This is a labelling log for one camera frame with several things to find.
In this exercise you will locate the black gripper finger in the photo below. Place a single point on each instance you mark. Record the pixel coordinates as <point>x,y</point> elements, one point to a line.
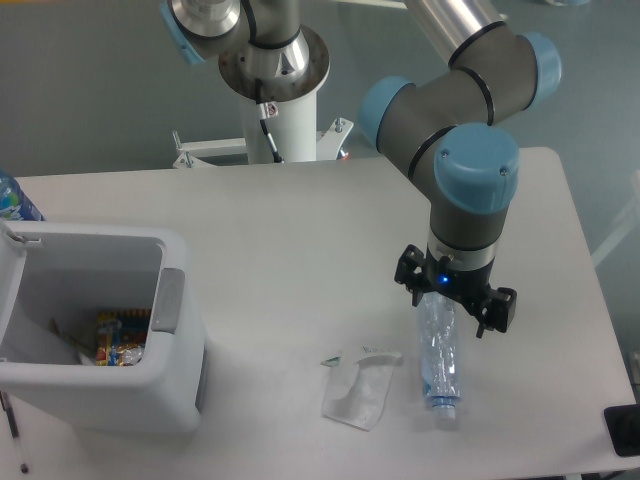
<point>495,310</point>
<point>411,272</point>

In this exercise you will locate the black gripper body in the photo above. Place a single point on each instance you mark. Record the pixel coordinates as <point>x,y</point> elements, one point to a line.
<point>469,288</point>

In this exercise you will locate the crushed clear plastic bottle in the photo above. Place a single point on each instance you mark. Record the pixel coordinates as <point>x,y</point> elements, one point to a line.
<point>436,319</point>

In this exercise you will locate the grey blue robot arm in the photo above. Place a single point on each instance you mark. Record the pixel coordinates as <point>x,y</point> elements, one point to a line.
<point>444,137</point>

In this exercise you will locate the white plastic trash can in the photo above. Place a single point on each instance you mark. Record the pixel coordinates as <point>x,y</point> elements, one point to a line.
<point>55,280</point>

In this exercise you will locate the black device at edge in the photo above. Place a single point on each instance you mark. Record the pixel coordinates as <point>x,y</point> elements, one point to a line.
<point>623,427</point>

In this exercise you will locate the colourful snack wrapper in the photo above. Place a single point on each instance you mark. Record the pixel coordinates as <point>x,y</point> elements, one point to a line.
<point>121,337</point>

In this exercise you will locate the blue labelled drink bottle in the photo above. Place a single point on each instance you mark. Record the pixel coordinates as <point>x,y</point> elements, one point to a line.
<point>15,204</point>

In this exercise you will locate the black pen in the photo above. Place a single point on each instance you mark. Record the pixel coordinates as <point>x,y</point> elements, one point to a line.
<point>14,432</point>

